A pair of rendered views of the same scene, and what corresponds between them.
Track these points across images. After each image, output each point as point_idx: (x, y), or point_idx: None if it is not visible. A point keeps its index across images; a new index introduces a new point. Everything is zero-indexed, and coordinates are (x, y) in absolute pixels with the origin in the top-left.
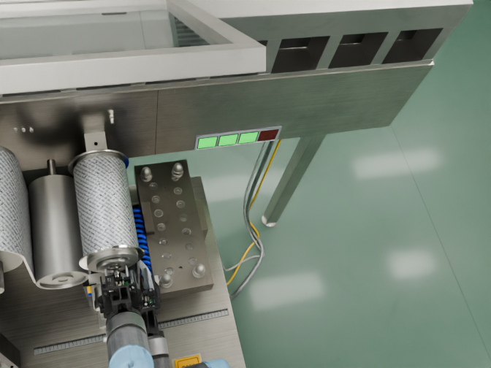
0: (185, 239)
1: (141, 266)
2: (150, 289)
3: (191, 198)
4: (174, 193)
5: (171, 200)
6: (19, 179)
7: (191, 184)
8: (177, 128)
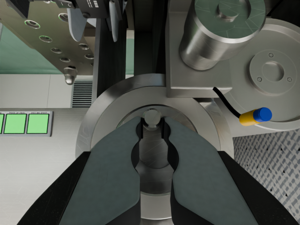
0: (28, 15)
1: (95, 20)
2: (48, 2)
3: (43, 52)
4: (68, 58)
5: (70, 54)
6: None
7: (50, 62)
8: (69, 154)
